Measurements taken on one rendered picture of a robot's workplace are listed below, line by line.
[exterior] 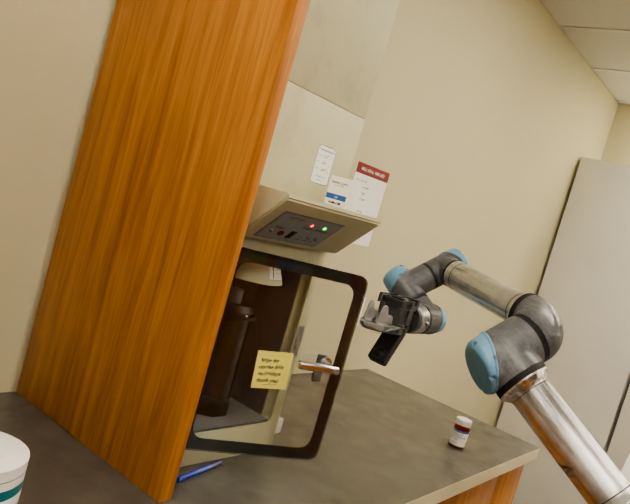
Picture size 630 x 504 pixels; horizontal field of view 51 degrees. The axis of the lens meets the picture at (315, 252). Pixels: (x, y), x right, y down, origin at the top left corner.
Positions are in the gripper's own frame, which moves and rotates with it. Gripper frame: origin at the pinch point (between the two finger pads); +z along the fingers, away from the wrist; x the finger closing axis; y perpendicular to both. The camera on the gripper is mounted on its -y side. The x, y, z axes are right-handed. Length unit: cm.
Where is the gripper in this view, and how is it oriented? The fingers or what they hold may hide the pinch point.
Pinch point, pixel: (364, 325)
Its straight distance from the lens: 146.1
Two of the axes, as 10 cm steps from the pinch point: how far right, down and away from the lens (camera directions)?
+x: 7.7, 2.8, -5.7
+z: -5.7, -1.0, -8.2
